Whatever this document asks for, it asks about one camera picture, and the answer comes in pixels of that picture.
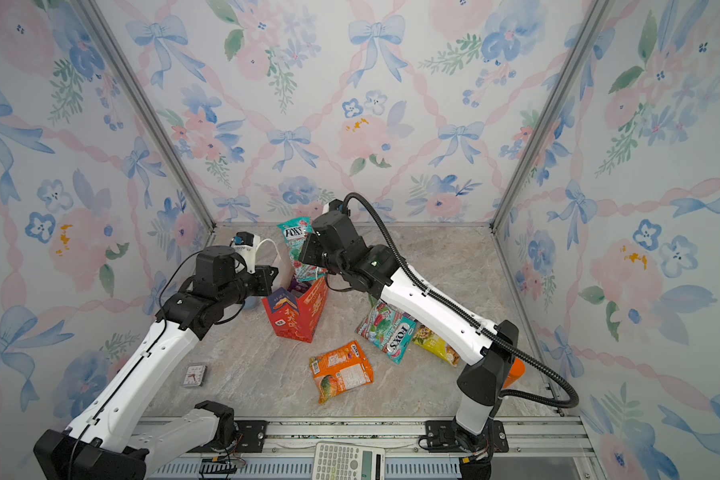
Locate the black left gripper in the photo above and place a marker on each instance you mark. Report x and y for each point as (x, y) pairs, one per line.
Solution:
(265, 276)

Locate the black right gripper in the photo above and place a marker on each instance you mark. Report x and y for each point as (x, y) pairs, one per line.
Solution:
(311, 248)

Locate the teal Fox's candy packet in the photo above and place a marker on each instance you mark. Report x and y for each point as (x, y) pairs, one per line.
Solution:
(295, 233)

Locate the red paper gift bag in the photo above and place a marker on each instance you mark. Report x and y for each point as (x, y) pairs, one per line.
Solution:
(294, 308)

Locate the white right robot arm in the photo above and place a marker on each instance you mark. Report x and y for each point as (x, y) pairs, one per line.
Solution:
(485, 346)

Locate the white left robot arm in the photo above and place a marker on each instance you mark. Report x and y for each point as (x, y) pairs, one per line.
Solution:
(101, 441)

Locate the light blue oblong object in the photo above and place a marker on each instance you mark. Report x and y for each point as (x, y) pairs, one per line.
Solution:
(251, 303)

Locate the small square clock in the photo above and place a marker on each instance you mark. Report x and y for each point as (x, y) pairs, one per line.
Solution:
(194, 376)

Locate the pink fruit candy packet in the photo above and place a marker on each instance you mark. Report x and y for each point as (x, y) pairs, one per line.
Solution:
(389, 329)

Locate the orange snack packet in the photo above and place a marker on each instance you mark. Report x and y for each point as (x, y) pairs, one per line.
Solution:
(340, 370)

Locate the yellow nut snack packet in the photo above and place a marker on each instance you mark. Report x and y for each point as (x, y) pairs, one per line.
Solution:
(434, 344)

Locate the white calculator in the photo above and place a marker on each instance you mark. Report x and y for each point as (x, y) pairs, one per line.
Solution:
(337, 461)

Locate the orange cup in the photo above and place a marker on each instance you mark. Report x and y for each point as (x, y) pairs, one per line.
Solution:
(516, 372)

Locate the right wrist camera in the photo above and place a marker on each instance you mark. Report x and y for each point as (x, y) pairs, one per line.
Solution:
(336, 205)

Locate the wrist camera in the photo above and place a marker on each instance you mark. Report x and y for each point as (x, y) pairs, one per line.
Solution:
(336, 205)
(247, 245)

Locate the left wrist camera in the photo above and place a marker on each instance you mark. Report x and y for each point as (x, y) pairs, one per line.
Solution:
(247, 245)

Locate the aluminium left corner post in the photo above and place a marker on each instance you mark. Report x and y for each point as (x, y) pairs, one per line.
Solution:
(104, 38)

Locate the aluminium corner post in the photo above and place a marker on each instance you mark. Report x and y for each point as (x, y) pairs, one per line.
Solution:
(104, 38)
(583, 42)

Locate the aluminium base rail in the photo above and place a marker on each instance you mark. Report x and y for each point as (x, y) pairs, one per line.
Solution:
(285, 448)

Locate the aluminium right corner post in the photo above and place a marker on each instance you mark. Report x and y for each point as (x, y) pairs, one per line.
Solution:
(583, 42)

